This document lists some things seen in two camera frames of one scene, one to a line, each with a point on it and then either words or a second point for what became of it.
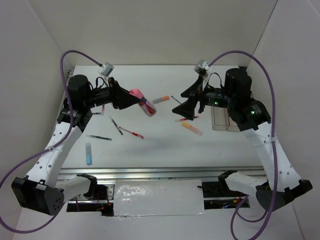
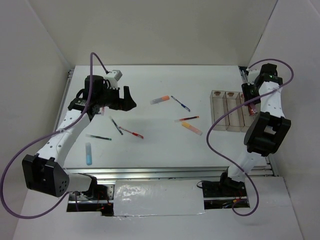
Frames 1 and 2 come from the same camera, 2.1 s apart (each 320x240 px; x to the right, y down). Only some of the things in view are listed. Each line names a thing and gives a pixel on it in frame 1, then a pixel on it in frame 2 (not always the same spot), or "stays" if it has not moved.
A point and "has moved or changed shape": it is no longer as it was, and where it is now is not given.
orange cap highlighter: x=160 y=99 stays
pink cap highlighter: x=146 y=106 has moved or changed shape
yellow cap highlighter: x=190 y=127 stays
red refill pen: x=184 y=119 stays
